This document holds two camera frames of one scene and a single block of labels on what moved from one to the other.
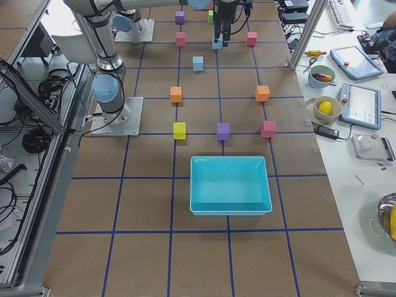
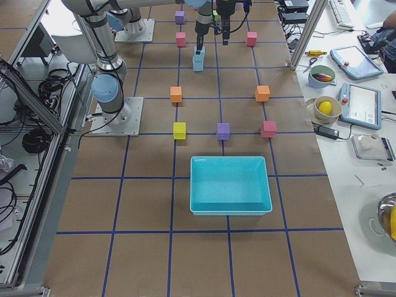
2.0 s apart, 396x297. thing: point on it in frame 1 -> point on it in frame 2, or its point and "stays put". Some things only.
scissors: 310,64 stays put
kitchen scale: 367,148 stays put
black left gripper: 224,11 -> 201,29
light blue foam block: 197,63 stays put
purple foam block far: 179,17 stays put
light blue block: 219,44 -> 200,57
